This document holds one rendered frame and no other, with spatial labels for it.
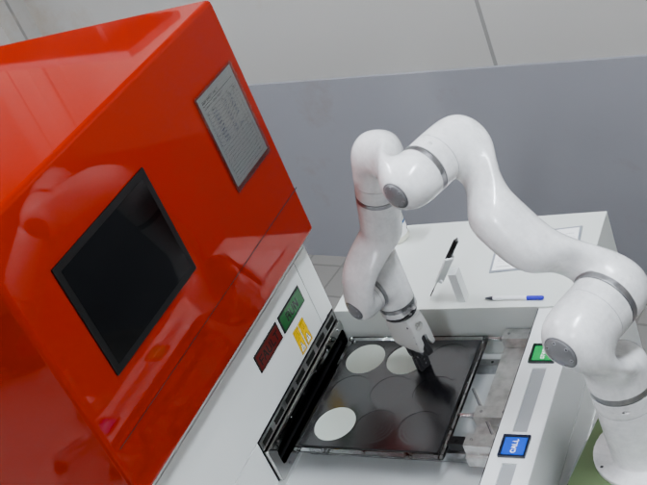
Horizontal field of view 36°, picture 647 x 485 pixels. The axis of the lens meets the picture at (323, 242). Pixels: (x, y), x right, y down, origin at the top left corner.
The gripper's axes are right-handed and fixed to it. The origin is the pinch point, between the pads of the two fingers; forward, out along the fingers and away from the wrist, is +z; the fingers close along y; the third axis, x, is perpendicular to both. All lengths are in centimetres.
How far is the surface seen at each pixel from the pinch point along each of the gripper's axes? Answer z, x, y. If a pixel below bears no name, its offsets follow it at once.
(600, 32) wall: -7, -135, 45
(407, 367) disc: 1.9, 2.0, 3.6
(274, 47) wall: -15, -98, 171
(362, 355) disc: 1.9, 4.2, 17.6
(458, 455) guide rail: 7.7, 13.4, -21.1
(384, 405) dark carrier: 2.1, 13.7, -0.2
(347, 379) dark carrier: 2.0, 12.1, 15.0
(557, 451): 5.7, 3.5, -40.8
